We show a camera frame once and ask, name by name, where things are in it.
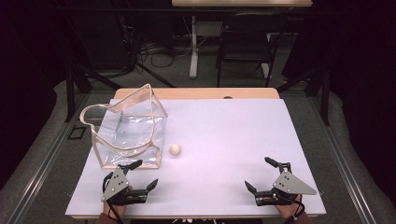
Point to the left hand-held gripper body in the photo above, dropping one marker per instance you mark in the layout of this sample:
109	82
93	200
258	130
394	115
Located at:
115	184

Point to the white table mat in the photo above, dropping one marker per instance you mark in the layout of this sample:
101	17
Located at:
230	140

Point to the wooden table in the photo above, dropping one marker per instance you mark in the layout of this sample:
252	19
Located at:
199	93

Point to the person's left hand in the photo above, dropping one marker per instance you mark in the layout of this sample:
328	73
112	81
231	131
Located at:
120	210

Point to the black folding chair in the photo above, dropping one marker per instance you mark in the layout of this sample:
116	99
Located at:
246	46

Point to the black square frame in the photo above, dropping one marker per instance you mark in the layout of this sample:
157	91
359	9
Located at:
69	133

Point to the person's right hand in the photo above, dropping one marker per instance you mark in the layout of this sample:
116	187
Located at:
288	210

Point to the black metal stand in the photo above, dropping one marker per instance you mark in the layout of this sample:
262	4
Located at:
77	77
325	93

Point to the transparent bag with beige trim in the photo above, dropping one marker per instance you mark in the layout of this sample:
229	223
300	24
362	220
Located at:
134	130

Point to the white desk with light top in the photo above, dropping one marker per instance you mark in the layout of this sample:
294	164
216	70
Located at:
239	2

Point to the small beige ball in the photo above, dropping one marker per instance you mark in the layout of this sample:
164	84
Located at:
175	149

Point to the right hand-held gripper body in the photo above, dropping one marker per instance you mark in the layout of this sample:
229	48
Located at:
291	185

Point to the aluminium floor rail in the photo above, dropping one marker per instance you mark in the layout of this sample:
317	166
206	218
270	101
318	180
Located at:
342	161
46	158

